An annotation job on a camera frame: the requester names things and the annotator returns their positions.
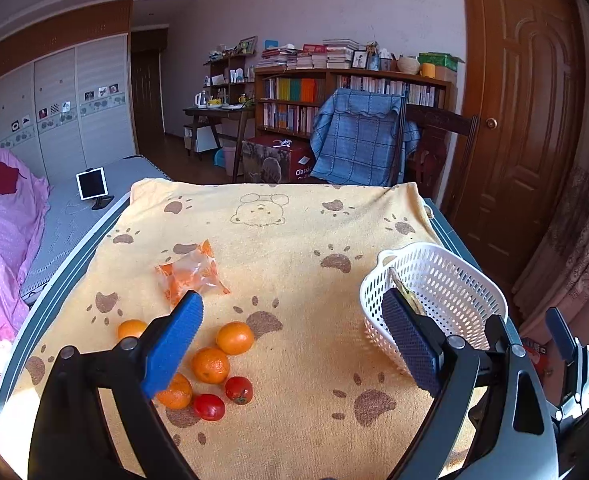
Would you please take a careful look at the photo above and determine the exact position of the dark wooden desk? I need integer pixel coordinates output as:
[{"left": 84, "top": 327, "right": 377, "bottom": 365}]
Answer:
[{"left": 182, "top": 102, "right": 258, "bottom": 183}]

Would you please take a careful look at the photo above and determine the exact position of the small red carton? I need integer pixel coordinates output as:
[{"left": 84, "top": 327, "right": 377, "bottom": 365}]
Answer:
[{"left": 521, "top": 336, "right": 550, "bottom": 376}]

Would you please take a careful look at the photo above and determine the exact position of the yellow paw print blanket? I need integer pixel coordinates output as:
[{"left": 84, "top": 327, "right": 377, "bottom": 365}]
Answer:
[{"left": 12, "top": 178, "right": 475, "bottom": 480}]

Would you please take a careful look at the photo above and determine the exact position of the clear orange snack bag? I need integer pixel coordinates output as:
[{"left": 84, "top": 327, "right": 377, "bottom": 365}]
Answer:
[{"left": 154, "top": 239, "right": 231, "bottom": 306}]

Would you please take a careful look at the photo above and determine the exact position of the dark wooden chair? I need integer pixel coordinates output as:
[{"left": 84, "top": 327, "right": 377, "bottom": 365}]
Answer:
[{"left": 397, "top": 104, "right": 480, "bottom": 201}]

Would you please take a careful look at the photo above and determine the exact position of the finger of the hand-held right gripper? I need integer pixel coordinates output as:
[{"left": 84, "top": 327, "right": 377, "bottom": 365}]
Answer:
[{"left": 545, "top": 307, "right": 578, "bottom": 363}]

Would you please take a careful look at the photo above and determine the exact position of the red tomato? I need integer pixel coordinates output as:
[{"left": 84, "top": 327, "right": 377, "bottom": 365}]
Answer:
[
  {"left": 193, "top": 393, "right": 226, "bottom": 422},
  {"left": 224, "top": 376, "right": 254, "bottom": 406}
]

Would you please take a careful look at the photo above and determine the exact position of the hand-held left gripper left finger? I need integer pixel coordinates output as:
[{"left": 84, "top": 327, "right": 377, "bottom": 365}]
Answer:
[{"left": 27, "top": 289, "right": 206, "bottom": 480}]

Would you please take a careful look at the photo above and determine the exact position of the white cabinet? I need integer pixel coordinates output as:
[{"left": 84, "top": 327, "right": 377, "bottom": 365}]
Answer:
[{"left": 184, "top": 126, "right": 220, "bottom": 155}]

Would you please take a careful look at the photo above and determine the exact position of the dark wooden door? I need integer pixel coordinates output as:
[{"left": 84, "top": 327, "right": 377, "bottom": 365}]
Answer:
[{"left": 129, "top": 29, "right": 169, "bottom": 158}]

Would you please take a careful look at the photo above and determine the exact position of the white tablet on stand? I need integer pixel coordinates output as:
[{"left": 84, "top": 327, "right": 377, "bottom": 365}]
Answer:
[{"left": 76, "top": 167, "right": 115, "bottom": 210}]

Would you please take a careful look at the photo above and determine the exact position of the stack of books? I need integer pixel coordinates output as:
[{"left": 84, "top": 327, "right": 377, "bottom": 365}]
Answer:
[{"left": 255, "top": 38, "right": 360, "bottom": 70}]

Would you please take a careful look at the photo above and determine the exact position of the spotted yellow banana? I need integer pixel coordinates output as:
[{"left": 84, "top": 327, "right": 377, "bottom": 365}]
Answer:
[{"left": 387, "top": 267, "right": 428, "bottom": 317}]

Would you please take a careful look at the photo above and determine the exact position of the wooden bookshelf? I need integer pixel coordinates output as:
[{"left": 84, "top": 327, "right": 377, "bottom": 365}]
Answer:
[{"left": 253, "top": 67, "right": 458, "bottom": 141}]

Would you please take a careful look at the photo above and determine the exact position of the white plastic basket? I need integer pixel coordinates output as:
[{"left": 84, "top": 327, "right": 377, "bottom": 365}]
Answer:
[{"left": 359, "top": 241, "right": 509, "bottom": 376}]

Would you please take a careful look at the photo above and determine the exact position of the orange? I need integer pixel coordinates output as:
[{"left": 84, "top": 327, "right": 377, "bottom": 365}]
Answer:
[
  {"left": 155, "top": 373, "right": 194, "bottom": 409},
  {"left": 216, "top": 321, "right": 256, "bottom": 357},
  {"left": 191, "top": 346, "right": 230, "bottom": 385},
  {"left": 117, "top": 319, "right": 148, "bottom": 341}
]

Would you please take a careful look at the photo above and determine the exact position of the brown wooden door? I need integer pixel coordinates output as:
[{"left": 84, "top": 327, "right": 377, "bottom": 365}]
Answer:
[{"left": 442, "top": 0, "right": 588, "bottom": 291}]

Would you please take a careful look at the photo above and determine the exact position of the grey mattress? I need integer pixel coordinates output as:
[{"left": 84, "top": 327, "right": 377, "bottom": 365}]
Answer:
[{"left": 19, "top": 155, "right": 172, "bottom": 306}]

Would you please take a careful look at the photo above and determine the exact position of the red cardboard box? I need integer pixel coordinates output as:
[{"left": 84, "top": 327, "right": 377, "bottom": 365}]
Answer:
[{"left": 241, "top": 135, "right": 318, "bottom": 184}]

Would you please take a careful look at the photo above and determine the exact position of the blue checked blanket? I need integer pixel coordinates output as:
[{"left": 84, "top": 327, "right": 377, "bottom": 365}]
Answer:
[{"left": 309, "top": 88, "right": 420, "bottom": 187}]

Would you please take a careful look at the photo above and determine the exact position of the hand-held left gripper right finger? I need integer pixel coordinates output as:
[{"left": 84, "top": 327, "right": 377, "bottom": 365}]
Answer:
[{"left": 382, "top": 287, "right": 560, "bottom": 480}]

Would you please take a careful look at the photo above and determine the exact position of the green box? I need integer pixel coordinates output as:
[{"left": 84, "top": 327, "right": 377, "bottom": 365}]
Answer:
[{"left": 418, "top": 52, "right": 465, "bottom": 72}]

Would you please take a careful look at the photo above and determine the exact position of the white wardrobe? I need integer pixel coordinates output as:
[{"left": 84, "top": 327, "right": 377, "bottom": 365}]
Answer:
[{"left": 0, "top": 0, "right": 142, "bottom": 181}]

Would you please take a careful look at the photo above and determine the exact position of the small wooden shelf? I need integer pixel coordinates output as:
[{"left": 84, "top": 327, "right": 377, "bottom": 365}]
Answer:
[{"left": 203, "top": 52, "right": 258, "bottom": 88}]

